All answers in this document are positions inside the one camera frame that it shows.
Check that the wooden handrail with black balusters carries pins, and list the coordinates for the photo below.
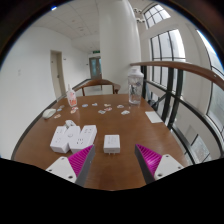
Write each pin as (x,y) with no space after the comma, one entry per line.
(180,66)

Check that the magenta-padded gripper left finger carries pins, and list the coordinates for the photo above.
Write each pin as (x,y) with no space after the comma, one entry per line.
(80,160)

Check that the wooden chair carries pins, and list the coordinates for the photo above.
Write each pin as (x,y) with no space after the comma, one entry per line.
(98,82)

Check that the large black-framed window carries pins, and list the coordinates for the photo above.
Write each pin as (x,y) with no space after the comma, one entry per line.
(168,56)

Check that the white paper card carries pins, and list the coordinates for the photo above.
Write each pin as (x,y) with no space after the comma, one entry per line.
(154,117)

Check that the white charger block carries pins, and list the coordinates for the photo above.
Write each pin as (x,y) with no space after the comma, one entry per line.
(112,143)

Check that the beige door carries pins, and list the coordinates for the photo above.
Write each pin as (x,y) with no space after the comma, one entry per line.
(56,75)

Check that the white computer mouse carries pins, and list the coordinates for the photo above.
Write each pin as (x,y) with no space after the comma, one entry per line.
(49,113)

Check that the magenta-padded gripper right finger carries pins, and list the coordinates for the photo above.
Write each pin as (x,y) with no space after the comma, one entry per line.
(150,158)

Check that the round ceiling light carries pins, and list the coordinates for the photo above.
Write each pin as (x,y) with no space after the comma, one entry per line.
(53,8)

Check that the grey double door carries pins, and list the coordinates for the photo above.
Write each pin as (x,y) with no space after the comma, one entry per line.
(95,67)

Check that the green exit sign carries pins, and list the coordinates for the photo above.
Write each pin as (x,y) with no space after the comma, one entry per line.
(96,52)

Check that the white power strip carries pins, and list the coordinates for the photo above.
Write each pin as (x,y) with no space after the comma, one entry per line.
(81,136)

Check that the white bottle with orange label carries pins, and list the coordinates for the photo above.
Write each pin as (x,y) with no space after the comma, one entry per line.
(71,98)

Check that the arched black-framed window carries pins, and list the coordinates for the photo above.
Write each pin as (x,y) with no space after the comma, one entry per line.
(156,15)

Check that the small colourful sticker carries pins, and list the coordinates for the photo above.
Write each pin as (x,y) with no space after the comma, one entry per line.
(102,112)
(125,112)
(95,104)
(73,111)
(57,116)
(85,105)
(107,105)
(75,108)
(59,109)
(120,106)
(108,109)
(62,106)

